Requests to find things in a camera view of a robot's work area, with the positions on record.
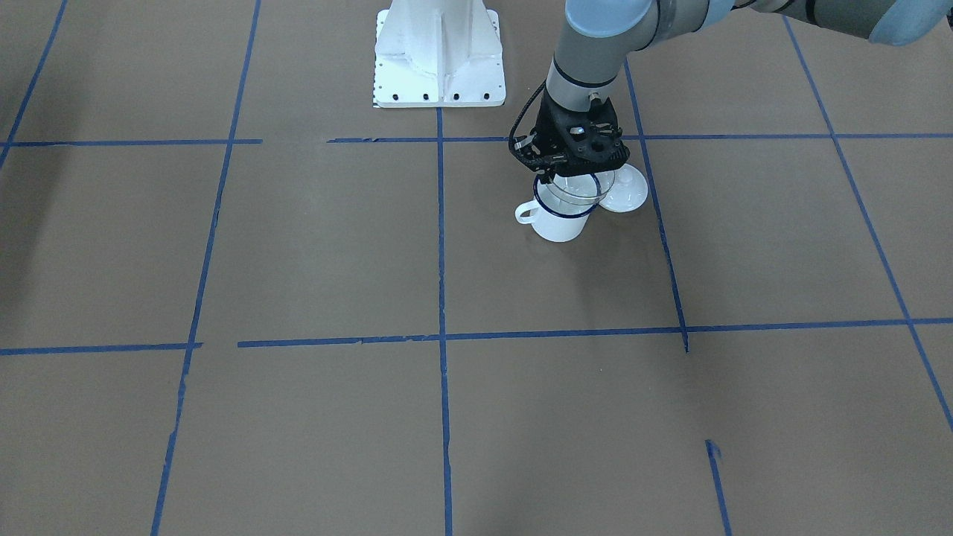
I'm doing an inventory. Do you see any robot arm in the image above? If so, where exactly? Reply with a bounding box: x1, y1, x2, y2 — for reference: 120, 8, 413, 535
508, 1, 951, 184

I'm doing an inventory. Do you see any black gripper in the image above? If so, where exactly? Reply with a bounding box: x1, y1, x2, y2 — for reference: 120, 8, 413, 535
514, 89, 631, 179

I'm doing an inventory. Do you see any white enamel cup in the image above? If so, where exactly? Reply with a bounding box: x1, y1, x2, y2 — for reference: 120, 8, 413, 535
514, 179, 596, 242

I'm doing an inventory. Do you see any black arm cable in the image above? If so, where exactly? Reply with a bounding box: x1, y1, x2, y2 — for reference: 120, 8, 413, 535
509, 82, 548, 153

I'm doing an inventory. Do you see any white cup lid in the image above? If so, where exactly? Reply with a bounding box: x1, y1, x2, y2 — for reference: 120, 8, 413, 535
599, 164, 648, 213

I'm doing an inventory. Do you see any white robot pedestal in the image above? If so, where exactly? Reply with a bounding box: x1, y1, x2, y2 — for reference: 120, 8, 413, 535
372, 1, 507, 109

